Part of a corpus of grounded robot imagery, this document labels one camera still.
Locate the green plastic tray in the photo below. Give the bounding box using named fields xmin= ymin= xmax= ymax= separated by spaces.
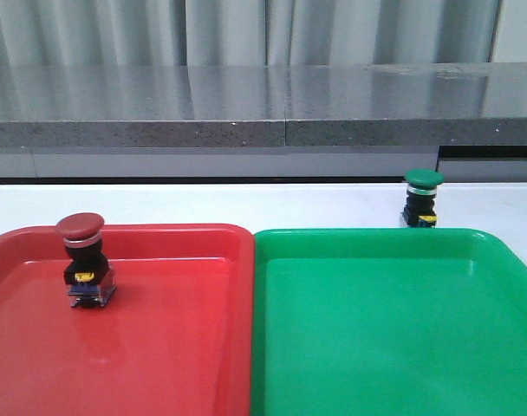
xmin=250 ymin=228 xmax=527 ymax=415

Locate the green mushroom push button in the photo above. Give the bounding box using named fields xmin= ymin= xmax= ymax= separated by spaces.
xmin=401 ymin=169 xmax=444 ymax=228

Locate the red mushroom push button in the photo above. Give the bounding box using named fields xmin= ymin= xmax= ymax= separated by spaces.
xmin=55 ymin=212 xmax=117 ymax=308

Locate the grey stone counter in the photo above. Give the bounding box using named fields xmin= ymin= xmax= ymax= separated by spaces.
xmin=0 ymin=63 xmax=527 ymax=183

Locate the red plastic tray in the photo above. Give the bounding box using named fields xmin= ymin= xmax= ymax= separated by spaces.
xmin=0 ymin=224 xmax=254 ymax=415

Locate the white curtain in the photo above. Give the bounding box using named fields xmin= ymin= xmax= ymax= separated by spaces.
xmin=0 ymin=1 xmax=502 ymax=66

